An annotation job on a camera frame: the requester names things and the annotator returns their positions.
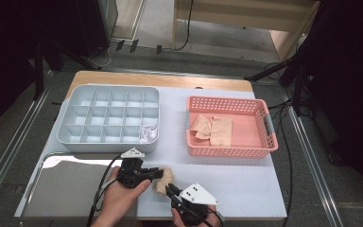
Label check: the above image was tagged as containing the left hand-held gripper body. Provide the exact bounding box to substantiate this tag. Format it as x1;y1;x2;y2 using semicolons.
116;147;147;189

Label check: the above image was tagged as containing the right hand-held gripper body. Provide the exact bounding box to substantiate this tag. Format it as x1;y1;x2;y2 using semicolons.
172;182;219;227

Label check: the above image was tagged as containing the tan sock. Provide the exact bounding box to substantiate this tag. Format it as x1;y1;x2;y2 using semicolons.
152;166;175;197

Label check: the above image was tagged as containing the white divided storage box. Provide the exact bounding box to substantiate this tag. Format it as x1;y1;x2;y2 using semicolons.
56;83;161;154

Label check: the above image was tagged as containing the white sock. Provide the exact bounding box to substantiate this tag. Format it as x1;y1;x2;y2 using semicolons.
139;123;160;144

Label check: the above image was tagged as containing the grey transparent box lid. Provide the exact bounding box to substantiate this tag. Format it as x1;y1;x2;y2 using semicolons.
18;151;143;226

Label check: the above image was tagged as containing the light beige sock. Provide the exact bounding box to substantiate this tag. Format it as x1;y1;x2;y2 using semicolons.
210;116;233;147
190;113;213;140

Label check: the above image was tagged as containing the pink perforated plastic basket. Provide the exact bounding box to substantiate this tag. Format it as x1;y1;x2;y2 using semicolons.
185;95;279;159

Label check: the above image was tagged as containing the person's right hand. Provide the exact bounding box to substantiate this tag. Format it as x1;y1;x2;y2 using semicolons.
170;208;223;227

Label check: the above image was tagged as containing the person's left hand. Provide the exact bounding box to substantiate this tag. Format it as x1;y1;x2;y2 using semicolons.
102;166;152;218

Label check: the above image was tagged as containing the black metal stand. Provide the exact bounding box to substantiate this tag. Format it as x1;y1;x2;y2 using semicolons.
31;37;103;102
245;46;316;117

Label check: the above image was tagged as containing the dark cabinet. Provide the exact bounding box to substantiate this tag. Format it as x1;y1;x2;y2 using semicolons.
75;0;120;60

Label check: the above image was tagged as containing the dark curtain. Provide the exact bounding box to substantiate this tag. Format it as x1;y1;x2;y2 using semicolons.
0;0;79;140
296;0;363;209

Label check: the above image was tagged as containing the light wooden desk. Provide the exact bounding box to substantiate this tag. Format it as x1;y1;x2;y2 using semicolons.
172;0;321;62

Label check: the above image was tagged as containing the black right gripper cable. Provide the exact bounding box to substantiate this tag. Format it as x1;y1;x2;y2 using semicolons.
185;206;225;227

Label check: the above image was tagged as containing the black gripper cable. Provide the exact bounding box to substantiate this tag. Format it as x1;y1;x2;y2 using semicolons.
185;206;225;227
86;154;123;227

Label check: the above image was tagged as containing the grey left gripper cable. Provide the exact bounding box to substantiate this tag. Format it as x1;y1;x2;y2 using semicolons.
98;178;119;190

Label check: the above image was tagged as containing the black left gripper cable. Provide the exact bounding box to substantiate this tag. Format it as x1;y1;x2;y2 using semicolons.
86;154;123;227

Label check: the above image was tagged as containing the black floor cable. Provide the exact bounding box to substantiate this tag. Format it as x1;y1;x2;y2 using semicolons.
264;61;296;227

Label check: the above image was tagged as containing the aluminium floor rail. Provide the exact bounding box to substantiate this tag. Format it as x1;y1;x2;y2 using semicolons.
0;70;55;211
280;87;344;227
100;66;253;80

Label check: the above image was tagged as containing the white floor cable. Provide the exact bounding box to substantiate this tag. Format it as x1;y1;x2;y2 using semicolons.
89;42;119;70

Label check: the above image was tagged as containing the black hanging cable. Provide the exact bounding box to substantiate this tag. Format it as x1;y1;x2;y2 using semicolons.
173;0;194;52

